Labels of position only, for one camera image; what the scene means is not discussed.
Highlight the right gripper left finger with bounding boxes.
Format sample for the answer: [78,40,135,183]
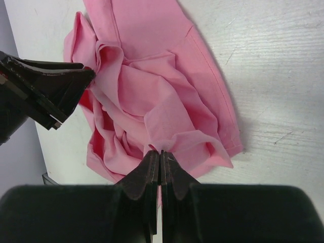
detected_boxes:
[113,150,160,242]

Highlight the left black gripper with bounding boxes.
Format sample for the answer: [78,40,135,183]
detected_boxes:
[1,52,95,145]

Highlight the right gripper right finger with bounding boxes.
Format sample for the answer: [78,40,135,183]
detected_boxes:
[160,151,203,242]

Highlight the pink t-shirt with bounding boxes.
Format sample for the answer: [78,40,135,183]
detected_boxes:
[64,1,242,182]

